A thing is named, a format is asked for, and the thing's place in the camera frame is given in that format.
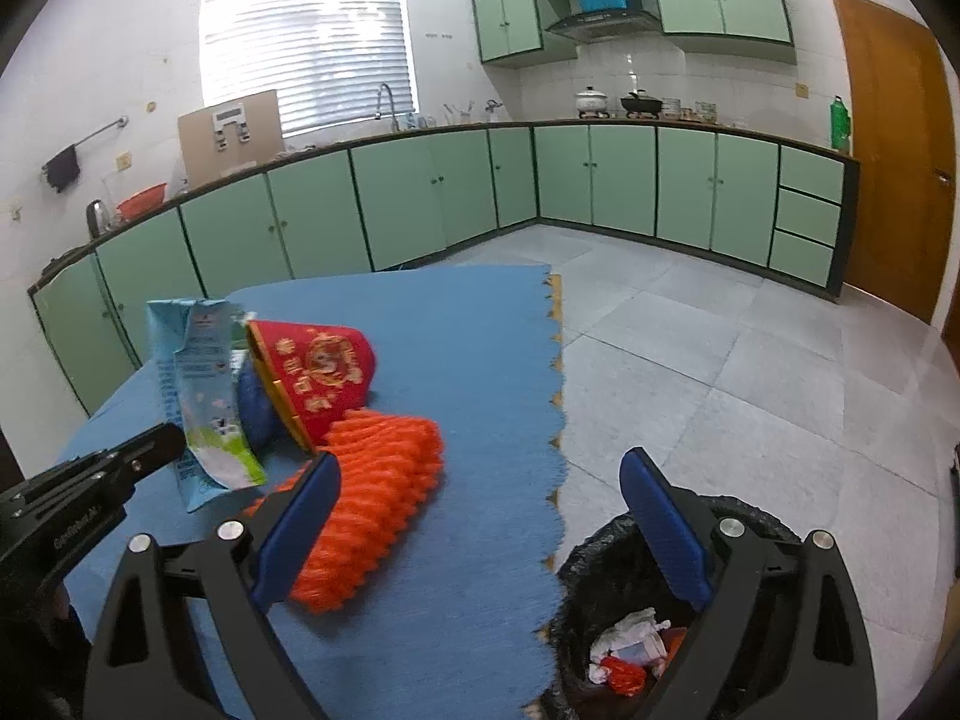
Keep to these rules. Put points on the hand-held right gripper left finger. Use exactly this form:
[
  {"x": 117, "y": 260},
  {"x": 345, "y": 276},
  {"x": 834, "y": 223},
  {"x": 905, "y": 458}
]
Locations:
[{"x": 296, "y": 532}]

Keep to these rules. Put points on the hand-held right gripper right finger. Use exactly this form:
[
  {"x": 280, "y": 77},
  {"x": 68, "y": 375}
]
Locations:
[{"x": 664, "y": 532}]

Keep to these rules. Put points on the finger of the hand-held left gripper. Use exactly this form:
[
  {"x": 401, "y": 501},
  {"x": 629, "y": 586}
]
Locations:
[{"x": 157, "y": 444}]

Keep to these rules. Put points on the blue milk carton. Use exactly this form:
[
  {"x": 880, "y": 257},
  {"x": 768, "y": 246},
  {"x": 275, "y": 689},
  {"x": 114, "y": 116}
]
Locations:
[{"x": 202, "y": 390}]

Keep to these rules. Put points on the black trash bin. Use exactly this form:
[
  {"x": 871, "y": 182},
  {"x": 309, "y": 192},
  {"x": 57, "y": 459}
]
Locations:
[{"x": 600, "y": 577}]

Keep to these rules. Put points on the large white tissue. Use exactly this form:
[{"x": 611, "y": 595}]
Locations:
[{"x": 626, "y": 634}]

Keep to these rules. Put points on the red paper bucket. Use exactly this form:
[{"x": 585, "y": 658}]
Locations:
[{"x": 322, "y": 375}]

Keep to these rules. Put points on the blue table mat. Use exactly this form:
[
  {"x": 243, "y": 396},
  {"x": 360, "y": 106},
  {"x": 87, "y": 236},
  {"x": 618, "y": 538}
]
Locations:
[{"x": 450, "y": 360}]

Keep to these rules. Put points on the steel kettle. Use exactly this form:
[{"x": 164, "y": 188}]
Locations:
[{"x": 95, "y": 219}]

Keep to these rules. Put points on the red plastic basin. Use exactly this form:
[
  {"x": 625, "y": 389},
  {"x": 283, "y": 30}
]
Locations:
[{"x": 142, "y": 200}]

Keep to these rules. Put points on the wooden table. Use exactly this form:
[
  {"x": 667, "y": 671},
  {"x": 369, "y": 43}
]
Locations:
[{"x": 556, "y": 292}]

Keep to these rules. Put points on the cardboard box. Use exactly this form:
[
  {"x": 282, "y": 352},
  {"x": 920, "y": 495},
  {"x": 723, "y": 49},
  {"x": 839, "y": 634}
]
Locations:
[{"x": 199, "y": 157}]

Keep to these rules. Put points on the dark hanging towel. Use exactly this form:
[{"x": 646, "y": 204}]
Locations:
[{"x": 64, "y": 169}]

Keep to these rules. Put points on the metal towel bar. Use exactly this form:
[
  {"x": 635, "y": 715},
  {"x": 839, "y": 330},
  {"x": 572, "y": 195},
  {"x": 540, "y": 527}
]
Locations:
[{"x": 105, "y": 130}]

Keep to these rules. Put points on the green lower kitchen cabinets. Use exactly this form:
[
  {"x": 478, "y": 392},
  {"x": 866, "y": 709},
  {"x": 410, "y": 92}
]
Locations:
[{"x": 622, "y": 172}]

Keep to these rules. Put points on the metal sink faucet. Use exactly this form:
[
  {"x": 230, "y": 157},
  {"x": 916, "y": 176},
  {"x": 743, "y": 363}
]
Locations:
[{"x": 393, "y": 112}]

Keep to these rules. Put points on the white window blind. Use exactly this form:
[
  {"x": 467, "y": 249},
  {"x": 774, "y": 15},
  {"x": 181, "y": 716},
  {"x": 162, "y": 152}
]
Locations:
[{"x": 315, "y": 45}]

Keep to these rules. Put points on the black wok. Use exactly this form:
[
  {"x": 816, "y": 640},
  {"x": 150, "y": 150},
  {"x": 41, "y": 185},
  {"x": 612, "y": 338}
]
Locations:
[{"x": 640, "y": 103}]

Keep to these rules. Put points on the white cooking pot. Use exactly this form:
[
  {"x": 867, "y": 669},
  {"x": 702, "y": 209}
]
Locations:
[{"x": 591, "y": 101}]

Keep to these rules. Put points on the green thermos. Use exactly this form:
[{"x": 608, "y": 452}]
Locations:
[{"x": 838, "y": 124}]

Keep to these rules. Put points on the black range hood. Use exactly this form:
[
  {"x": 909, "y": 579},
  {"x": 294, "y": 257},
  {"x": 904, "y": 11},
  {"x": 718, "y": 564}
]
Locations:
[{"x": 600, "y": 24}]

